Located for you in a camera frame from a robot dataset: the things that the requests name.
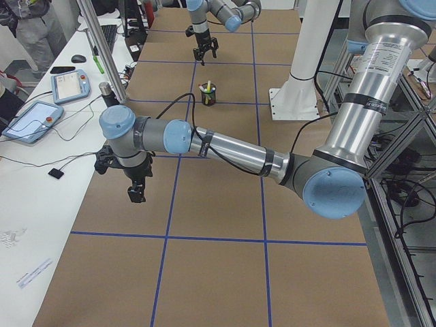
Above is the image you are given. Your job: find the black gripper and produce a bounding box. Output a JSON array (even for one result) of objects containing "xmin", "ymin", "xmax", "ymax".
[
  {"xmin": 123, "ymin": 152, "xmax": 153, "ymax": 203},
  {"xmin": 193, "ymin": 31, "xmax": 219, "ymax": 65}
]

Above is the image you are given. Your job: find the black mesh pen cup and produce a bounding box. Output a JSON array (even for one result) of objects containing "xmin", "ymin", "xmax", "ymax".
[{"xmin": 199, "ymin": 86, "xmax": 216, "ymax": 106}]

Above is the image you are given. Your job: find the small black square pad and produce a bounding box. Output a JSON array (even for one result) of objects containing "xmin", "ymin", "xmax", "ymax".
[{"xmin": 48, "ymin": 168, "xmax": 64, "ymax": 179}]

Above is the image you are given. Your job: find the black keyboard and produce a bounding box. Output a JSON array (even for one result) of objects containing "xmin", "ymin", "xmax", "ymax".
[{"xmin": 100, "ymin": 25, "xmax": 118, "ymax": 52}]

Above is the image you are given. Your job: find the black steel water bottle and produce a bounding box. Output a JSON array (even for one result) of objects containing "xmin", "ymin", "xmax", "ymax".
[{"xmin": 99, "ymin": 82, "xmax": 120, "ymax": 108}]

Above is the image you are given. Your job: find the green plastic tool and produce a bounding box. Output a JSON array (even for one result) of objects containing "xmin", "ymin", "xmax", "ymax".
[{"xmin": 93, "ymin": 55, "xmax": 104, "ymax": 74}]

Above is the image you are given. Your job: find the far blue teach pendant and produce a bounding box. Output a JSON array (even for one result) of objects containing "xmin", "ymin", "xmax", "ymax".
[{"xmin": 50, "ymin": 69, "xmax": 91, "ymax": 105}]

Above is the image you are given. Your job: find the blue teach pendant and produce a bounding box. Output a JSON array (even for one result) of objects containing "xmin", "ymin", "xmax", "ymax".
[
  {"xmin": 1, "ymin": 101, "xmax": 64, "ymax": 144},
  {"xmin": 50, "ymin": 69, "xmax": 91, "ymax": 105}
]

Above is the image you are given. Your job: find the near blue teach pendant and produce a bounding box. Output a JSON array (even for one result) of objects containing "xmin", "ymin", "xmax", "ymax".
[{"xmin": 1, "ymin": 101, "xmax": 64, "ymax": 144}]

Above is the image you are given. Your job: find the black computer mouse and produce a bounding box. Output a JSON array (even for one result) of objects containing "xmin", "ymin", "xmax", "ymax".
[{"xmin": 71, "ymin": 54, "xmax": 87, "ymax": 63}]

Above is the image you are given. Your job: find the black smartphone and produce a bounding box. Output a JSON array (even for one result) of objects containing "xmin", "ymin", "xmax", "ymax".
[{"xmin": 50, "ymin": 66, "xmax": 76, "ymax": 74}]

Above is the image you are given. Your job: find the person in grey clothes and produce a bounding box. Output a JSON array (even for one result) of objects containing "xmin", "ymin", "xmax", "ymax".
[{"xmin": 1, "ymin": 0, "xmax": 67, "ymax": 76}]

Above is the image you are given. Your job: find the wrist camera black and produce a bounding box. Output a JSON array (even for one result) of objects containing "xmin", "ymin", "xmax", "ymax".
[
  {"xmin": 185, "ymin": 25, "xmax": 195, "ymax": 37},
  {"xmin": 94, "ymin": 145, "xmax": 122, "ymax": 174}
]

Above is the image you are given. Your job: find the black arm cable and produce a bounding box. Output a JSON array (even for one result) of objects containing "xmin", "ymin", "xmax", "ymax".
[{"xmin": 155, "ymin": 92, "xmax": 270, "ymax": 178}]

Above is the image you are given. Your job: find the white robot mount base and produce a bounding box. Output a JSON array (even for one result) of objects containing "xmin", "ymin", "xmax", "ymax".
[{"xmin": 269, "ymin": 0, "xmax": 341, "ymax": 121}]

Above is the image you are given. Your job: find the aluminium frame post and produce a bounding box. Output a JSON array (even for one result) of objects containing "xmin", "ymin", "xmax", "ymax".
[{"xmin": 76, "ymin": 0, "xmax": 127, "ymax": 104}]

